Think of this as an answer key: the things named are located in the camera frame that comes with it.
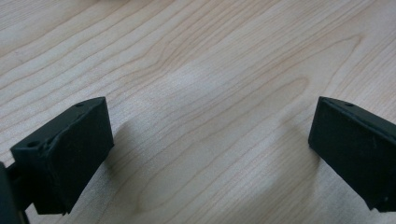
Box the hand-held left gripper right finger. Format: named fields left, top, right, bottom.
left=307, top=95, right=396, bottom=214

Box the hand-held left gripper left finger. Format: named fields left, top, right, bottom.
left=9, top=96, right=115, bottom=216

